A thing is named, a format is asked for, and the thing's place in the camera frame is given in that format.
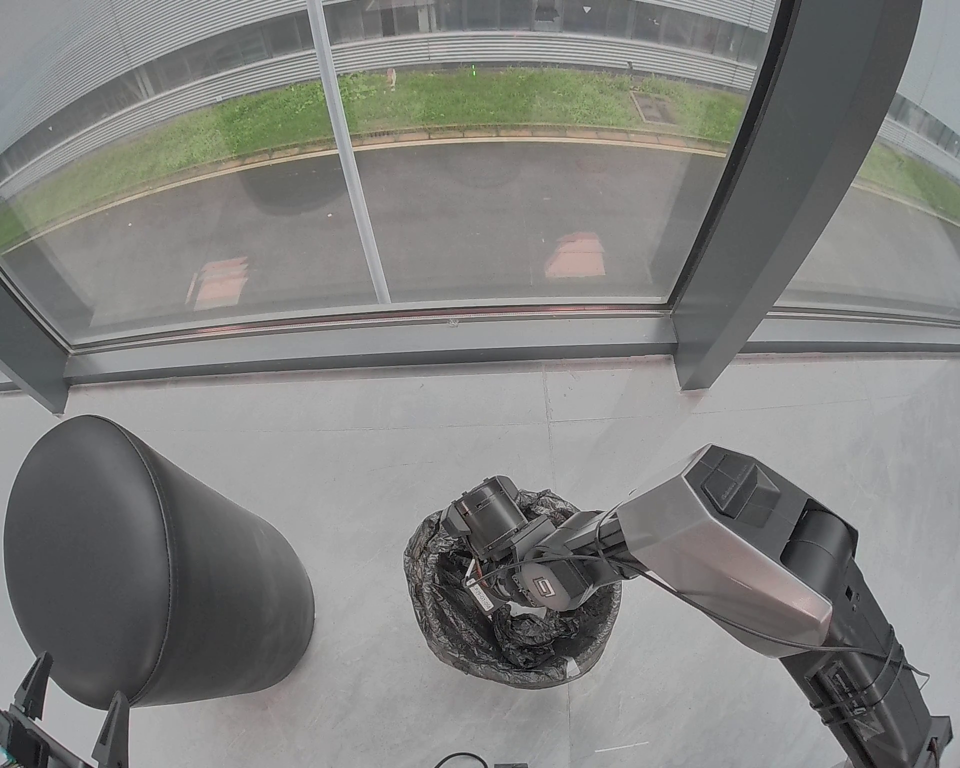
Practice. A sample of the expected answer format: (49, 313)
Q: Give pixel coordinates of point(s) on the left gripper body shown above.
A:
(45, 754)

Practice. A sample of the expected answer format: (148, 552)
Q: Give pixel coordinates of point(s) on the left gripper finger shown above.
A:
(111, 739)
(36, 697)

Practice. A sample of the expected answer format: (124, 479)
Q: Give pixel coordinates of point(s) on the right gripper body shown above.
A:
(506, 596)

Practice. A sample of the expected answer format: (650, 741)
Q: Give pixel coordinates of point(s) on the clear printed wrapper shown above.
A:
(531, 613)

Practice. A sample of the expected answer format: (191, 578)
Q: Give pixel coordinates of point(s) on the black plastic bag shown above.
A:
(435, 600)

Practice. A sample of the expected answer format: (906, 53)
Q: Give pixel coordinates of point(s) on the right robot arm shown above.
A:
(712, 540)

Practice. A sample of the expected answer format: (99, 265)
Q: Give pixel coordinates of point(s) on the dark grey round chair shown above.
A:
(150, 562)

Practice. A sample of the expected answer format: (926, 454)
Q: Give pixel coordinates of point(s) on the window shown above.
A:
(525, 225)

